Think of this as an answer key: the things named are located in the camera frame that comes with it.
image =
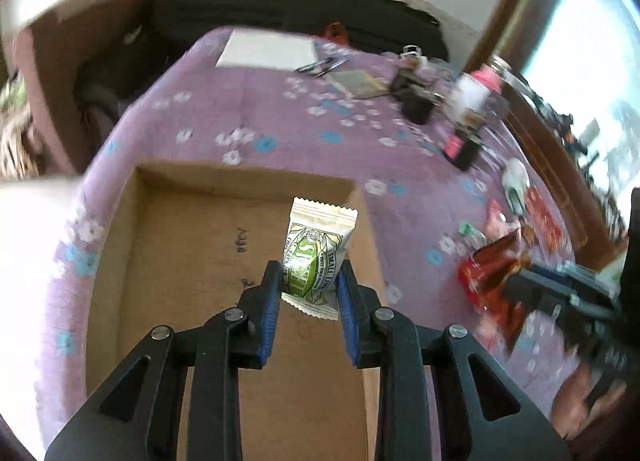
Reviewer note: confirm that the black cylindrical holder rear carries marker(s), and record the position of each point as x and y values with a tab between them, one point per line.
416	101

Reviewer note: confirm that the black cylindrical holder front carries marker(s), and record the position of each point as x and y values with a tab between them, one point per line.
464	143

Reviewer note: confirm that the grey notebook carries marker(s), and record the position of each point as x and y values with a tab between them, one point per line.
358	84

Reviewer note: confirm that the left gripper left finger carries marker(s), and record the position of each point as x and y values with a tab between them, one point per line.
135	413

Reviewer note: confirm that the person's right hand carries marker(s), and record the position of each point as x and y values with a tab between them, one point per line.
571	414

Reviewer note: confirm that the green twisted candy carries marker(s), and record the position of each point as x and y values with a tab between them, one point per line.
472	236

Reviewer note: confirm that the cardboard box tray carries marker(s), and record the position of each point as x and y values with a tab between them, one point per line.
187	238

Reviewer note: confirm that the white green snack packet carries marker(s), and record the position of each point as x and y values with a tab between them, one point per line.
315	247

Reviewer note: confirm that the brown armchair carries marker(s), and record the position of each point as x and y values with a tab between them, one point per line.
49	52

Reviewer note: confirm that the purple floral tablecloth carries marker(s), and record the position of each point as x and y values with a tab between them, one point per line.
199	110

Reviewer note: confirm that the pink thermos bottle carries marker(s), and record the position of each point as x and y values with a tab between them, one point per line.
492	74

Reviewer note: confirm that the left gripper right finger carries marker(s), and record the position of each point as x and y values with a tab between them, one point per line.
482	413

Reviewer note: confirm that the long red foil wrapper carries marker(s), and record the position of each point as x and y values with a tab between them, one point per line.
551	231

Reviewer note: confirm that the black cylindrical holder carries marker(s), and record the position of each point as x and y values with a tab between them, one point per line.
464	143
416	101

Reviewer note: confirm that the dark red gold-script snack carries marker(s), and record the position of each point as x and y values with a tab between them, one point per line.
483	275

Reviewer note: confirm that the black sofa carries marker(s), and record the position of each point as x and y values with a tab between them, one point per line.
374	26

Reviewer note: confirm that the white paper sheet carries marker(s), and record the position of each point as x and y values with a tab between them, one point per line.
259	49

